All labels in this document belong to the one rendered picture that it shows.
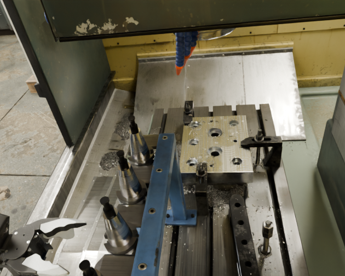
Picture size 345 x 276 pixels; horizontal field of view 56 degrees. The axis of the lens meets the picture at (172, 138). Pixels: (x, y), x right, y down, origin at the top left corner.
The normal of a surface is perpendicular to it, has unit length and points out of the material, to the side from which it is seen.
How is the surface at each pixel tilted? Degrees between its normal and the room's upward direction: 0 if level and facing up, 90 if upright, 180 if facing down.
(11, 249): 2
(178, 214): 90
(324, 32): 90
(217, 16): 90
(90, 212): 8
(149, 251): 0
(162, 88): 24
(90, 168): 17
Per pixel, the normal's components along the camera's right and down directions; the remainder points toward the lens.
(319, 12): -0.04, 0.89
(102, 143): 0.18, -0.74
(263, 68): -0.15, -0.43
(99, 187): -0.11, -0.85
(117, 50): -0.10, 0.65
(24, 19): 0.99, -0.04
